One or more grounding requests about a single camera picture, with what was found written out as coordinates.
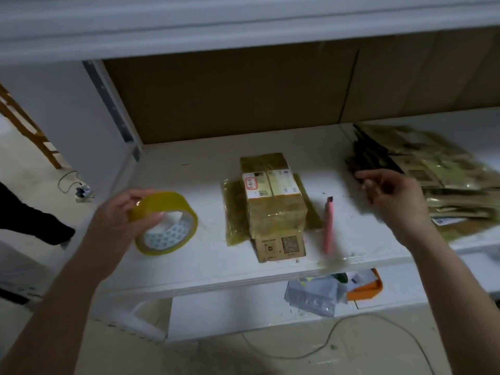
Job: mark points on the person's left hand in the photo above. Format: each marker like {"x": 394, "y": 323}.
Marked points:
{"x": 117, "y": 234}

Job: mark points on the person's right forearm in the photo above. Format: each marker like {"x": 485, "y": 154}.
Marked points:
{"x": 461, "y": 308}

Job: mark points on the orange plastic object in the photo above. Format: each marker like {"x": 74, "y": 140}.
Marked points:
{"x": 367, "y": 286}

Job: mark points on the person's right hand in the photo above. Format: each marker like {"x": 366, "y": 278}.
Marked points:
{"x": 398, "y": 203}

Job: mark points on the person's left forearm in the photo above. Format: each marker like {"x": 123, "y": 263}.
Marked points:
{"x": 47, "y": 324}

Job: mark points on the labelled taped cardboard box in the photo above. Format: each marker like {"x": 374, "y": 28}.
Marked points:
{"x": 273, "y": 207}

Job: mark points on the white metal shelf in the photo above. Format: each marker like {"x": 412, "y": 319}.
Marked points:
{"x": 203, "y": 168}

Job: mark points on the pink utility knife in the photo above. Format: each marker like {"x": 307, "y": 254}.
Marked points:
{"x": 329, "y": 226}

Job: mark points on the wooden chair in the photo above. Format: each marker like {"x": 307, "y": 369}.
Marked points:
{"x": 31, "y": 129}

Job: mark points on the stack of cardboard boxes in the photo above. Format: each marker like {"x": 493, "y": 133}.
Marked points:
{"x": 453, "y": 172}

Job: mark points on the yellow tape roll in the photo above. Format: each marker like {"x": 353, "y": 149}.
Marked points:
{"x": 176, "y": 203}

